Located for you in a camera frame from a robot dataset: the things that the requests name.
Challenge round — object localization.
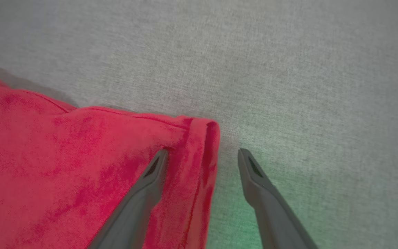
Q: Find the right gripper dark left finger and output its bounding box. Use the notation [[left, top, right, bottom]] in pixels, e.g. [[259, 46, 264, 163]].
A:
[[88, 149, 169, 249]]

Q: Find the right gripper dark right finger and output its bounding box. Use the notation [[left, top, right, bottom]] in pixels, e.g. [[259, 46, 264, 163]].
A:
[[238, 148, 319, 249]]

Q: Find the red and white basketball jersey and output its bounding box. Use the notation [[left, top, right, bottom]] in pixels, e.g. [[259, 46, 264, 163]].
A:
[[0, 66, 221, 249]]

